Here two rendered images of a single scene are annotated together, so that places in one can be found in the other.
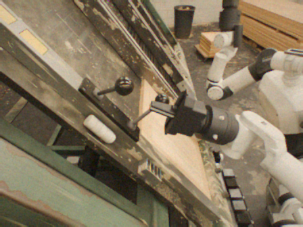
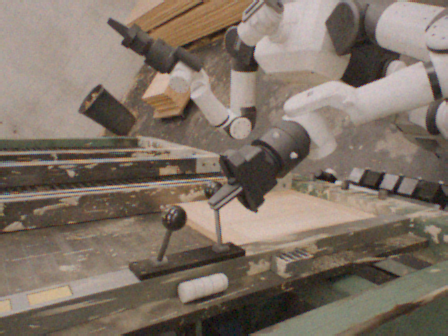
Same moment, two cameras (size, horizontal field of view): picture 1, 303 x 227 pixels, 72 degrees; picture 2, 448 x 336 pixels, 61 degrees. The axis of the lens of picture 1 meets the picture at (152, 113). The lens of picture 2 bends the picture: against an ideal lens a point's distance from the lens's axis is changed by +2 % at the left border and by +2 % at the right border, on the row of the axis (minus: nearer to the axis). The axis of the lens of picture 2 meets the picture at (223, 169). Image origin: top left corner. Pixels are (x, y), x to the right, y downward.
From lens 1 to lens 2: 15 cm
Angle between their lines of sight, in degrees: 12
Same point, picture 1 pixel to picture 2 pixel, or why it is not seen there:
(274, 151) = (347, 101)
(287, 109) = (312, 57)
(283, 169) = (372, 104)
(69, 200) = not seen: outside the picture
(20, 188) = not seen: outside the picture
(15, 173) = not seen: outside the picture
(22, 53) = (54, 317)
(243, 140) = (316, 126)
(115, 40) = (92, 209)
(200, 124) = (269, 163)
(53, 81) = (110, 303)
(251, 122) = (300, 106)
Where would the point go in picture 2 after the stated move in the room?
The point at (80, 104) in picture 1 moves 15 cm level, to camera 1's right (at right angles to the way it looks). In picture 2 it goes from (157, 291) to (209, 207)
